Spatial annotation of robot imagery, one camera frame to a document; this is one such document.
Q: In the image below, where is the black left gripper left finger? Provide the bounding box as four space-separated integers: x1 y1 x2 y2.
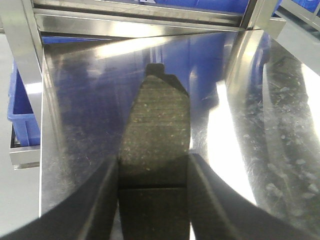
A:
2 156 118 240

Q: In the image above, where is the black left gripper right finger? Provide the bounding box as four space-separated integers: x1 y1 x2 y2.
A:
187 153 319 240

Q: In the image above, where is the grey brake pad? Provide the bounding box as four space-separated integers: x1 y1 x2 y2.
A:
118 63 191 240

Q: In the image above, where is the low blue bin left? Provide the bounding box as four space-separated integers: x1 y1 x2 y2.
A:
7 63 41 147

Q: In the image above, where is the right blue plastic bin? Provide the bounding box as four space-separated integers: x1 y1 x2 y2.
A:
155 0 249 14

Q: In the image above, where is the stainless steel rack frame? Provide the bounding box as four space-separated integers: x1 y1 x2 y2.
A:
0 0 287 171

